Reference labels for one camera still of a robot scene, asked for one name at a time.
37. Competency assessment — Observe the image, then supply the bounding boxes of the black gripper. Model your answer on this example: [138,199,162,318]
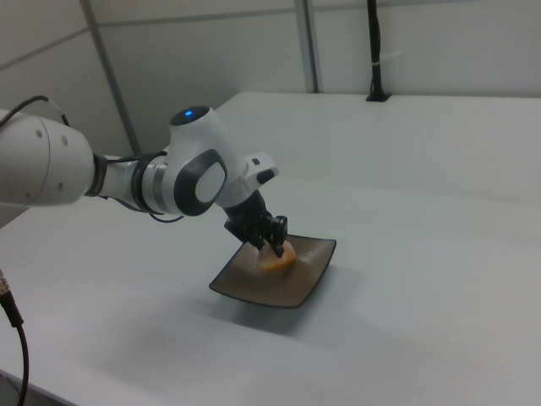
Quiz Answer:
[222,190,291,257]

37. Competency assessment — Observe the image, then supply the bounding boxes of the orange bread roll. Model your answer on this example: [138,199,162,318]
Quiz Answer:
[256,239,298,272]

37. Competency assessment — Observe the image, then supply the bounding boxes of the square brown ceramic plate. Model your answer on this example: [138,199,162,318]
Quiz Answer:
[208,233,338,310]

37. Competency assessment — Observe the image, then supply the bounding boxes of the black pole with white band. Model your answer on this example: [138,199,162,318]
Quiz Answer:
[364,0,392,103]

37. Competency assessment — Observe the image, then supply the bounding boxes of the grey partition post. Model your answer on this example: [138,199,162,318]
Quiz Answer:
[294,0,320,93]
[80,0,144,158]

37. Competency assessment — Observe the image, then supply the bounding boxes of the black cable with metal connector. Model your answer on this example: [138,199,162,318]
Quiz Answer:
[0,267,31,406]

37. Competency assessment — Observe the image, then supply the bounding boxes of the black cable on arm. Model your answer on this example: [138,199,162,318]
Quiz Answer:
[0,95,72,129]

